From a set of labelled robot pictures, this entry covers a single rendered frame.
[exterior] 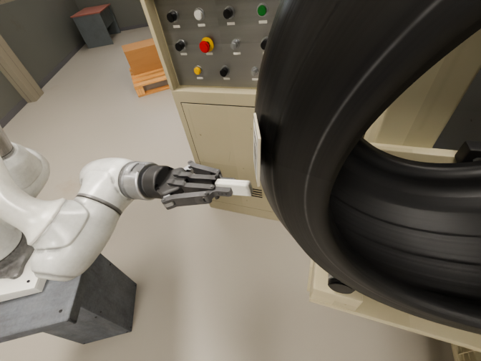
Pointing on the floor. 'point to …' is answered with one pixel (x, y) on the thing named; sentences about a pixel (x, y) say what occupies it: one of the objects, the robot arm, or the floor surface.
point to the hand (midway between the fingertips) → (233, 187)
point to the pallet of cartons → (144, 66)
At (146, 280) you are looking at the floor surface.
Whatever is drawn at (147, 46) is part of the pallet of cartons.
